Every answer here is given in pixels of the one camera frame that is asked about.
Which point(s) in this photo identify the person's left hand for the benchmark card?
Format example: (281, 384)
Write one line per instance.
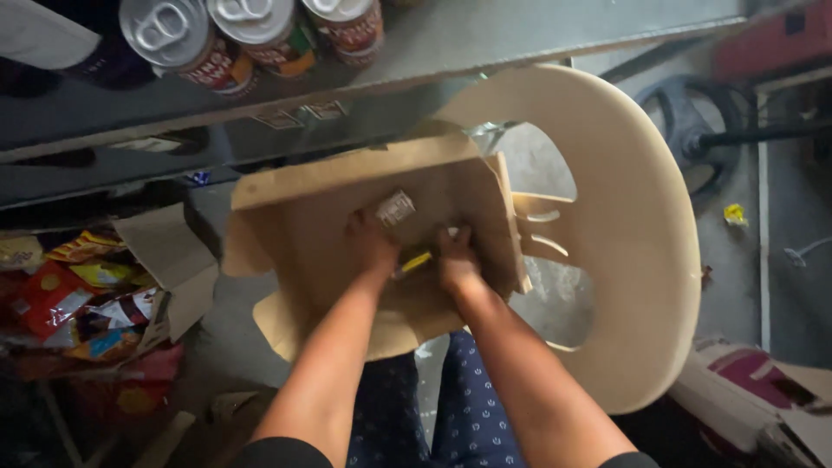
(372, 247)

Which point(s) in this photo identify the person's right hand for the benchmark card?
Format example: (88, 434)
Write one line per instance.
(457, 260)

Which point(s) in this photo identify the person's left fingers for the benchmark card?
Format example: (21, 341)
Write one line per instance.
(361, 224)

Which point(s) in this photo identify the person's right fingers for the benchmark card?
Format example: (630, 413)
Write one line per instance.
(454, 238)

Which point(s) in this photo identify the brown cardboard box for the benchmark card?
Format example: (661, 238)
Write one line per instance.
(370, 247)

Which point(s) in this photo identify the yellow box cutter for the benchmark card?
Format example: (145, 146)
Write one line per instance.
(413, 263)

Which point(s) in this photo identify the grey metal shelf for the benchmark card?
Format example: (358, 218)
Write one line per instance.
(325, 97)

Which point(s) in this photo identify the beige plastic chair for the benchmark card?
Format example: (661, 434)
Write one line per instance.
(617, 227)

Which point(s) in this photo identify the person's blue patterned trousers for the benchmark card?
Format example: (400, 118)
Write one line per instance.
(442, 409)

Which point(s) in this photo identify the silver-top red label can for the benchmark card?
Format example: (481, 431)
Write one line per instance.
(348, 26)
(266, 32)
(185, 42)

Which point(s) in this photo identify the black wheel with axle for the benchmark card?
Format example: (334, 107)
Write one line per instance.
(692, 133)

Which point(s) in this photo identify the carton of snack packets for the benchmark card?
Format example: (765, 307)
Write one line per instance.
(97, 292)

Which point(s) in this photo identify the yellow wrapper scrap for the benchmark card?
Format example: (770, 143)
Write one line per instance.
(736, 214)

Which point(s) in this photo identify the white and maroon carton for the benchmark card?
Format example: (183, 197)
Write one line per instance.
(754, 396)

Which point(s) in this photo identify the red crate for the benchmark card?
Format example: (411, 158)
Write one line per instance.
(773, 42)

